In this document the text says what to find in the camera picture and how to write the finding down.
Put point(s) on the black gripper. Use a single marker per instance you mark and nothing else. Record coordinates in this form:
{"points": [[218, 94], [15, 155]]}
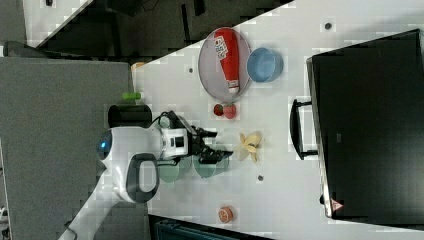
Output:
{"points": [[197, 146]]}

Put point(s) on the peeled yellow banana toy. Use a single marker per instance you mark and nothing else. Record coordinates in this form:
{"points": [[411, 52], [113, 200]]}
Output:
{"points": [[248, 146]]}

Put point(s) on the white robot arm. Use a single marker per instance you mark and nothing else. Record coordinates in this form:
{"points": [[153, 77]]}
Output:
{"points": [[132, 156]]}

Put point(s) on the black toaster oven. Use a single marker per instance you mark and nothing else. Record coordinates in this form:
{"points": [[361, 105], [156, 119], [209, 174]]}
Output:
{"points": [[364, 123]]}

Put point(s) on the dark red strawberry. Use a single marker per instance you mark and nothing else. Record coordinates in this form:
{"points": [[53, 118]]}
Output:
{"points": [[218, 110]]}

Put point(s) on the light red strawberry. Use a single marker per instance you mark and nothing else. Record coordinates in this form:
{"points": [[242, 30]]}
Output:
{"points": [[230, 111]]}

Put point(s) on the green perforated colander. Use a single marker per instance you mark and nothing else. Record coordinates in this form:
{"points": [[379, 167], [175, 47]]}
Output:
{"points": [[173, 173]]}

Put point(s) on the orange slice toy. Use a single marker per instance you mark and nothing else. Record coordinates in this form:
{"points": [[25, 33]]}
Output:
{"points": [[225, 214]]}

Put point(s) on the black cylindrical object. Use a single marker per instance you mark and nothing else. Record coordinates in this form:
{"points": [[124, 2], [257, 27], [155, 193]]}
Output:
{"points": [[129, 115]]}

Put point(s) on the green cylinder object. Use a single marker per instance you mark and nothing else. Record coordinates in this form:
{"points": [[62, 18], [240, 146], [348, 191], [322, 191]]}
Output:
{"points": [[131, 96]]}

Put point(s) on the blue bowl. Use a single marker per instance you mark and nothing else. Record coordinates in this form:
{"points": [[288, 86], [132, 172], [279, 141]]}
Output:
{"points": [[264, 65]]}

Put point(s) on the red ketchup bottle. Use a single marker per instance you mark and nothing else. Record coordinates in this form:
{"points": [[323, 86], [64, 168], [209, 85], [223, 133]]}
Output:
{"points": [[227, 51]]}

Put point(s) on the green cup with handle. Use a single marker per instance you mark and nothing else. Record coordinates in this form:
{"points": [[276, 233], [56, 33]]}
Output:
{"points": [[210, 170]]}

